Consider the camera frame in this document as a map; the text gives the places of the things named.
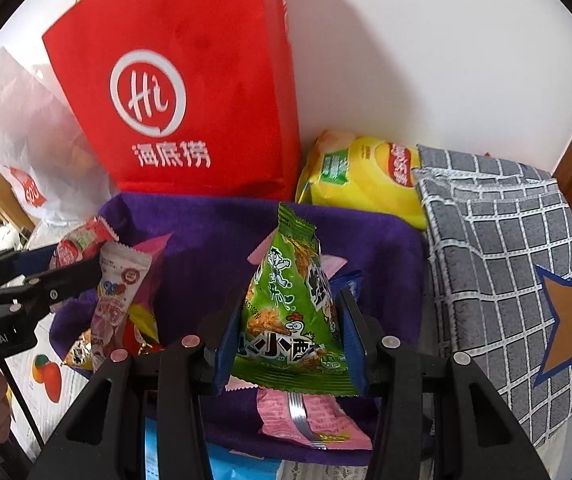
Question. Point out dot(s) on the fruit print tablecloth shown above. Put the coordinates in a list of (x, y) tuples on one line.
[(45, 375)]

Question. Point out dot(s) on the green triangular snack packet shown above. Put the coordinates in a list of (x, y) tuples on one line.
[(286, 320)]

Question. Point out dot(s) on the white flower print pillow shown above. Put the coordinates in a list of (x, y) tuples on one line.
[(3, 240)]

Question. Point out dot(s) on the blue tissue pack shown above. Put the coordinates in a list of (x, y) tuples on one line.
[(246, 467)]

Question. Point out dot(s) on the small blue cookie packet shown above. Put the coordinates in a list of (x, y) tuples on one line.
[(350, 285)]

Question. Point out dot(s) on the pink foil snack packet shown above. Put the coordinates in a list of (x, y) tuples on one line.
[(311, 420)]

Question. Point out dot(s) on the white red-edged snack packet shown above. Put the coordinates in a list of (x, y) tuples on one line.
[(83, 240)]

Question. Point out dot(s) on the grey checked star fabric bag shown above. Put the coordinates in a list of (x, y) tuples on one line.
[(491, 260)]

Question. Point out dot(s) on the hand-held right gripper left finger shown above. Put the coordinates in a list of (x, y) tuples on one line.
[(228, 345)]

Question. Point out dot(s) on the yellow potato chip bag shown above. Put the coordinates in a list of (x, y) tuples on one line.
[(361, 180)]

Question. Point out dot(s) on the wooden bed headboard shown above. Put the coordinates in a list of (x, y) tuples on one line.
[(0, 195)]

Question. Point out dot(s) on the purple felt storage basket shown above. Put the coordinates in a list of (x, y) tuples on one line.
[(205, 240)]

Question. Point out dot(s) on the dark red snack packet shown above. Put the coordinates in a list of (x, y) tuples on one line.
[(138, 342)]

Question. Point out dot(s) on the red paper carrier bag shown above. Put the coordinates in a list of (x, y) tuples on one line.
[(180, 85)]

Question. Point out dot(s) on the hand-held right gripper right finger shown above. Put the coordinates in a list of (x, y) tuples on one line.
[(351, 340)]

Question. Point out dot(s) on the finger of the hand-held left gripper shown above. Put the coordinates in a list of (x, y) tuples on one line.
[(60, 285), (35, 260)]

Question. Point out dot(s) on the white plastic shopping bag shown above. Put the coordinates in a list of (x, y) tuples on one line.
[(25, 120)]

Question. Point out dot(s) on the large pink yellow snack packet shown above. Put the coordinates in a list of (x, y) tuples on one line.
[(153, 246)]

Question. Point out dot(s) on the long white pink snack packet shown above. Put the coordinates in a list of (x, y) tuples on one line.
[(120, 290)]

